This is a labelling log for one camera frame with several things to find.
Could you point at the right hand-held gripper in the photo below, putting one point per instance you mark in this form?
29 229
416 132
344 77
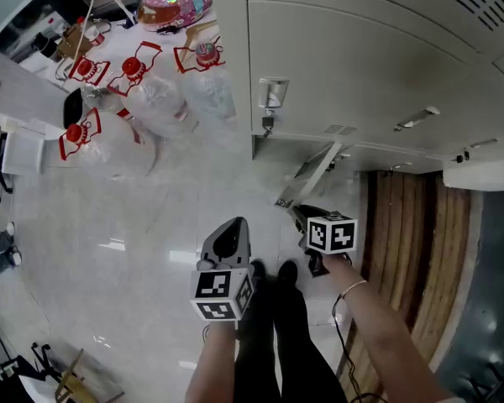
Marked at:
332 235

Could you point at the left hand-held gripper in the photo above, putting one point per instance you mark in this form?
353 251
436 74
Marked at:
220 289

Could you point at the grey locker door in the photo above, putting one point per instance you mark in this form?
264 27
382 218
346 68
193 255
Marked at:
313 172
353 65
483 174

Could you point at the person's right forearm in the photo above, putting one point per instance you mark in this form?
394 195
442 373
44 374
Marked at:
378 330

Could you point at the person's left forearm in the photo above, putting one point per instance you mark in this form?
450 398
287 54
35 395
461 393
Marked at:
214 363

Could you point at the grey metal locker cabinet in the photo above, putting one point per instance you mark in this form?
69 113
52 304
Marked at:
361 78

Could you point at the closed grey locker door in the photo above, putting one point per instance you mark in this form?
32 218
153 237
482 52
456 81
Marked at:
353 65

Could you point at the person's black left shoe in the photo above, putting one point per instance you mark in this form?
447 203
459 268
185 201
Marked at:
258 271

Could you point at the person's black shoe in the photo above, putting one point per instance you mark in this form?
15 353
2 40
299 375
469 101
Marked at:
287 272
258 271

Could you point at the person's black right shoe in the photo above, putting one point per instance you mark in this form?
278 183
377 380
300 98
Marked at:
287 272

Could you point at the wooden plank platform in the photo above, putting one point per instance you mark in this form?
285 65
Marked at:
416 246

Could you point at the person's legs in black trousers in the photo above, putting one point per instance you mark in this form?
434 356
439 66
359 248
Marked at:
294 351

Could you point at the yellow wooden chair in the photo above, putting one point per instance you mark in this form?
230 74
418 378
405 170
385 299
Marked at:
69 380

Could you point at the large red-capped water bottle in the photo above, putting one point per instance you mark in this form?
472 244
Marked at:
208 86
86 69
155 103
113 145

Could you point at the black metal stand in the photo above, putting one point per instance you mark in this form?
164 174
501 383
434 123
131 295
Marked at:
44 361

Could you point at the black oval device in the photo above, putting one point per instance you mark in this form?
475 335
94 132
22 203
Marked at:
72 108

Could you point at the wooden clothes hanger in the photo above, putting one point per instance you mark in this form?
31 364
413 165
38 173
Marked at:
199 32

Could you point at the white desk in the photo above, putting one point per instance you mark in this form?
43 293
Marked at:
21 99

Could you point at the small red-capped white bottle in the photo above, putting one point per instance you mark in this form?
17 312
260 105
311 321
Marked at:
94 36

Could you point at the brown cardboard box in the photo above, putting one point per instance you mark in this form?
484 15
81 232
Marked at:
73 42

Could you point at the black cup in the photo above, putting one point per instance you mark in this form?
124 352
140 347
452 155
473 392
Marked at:
46 46

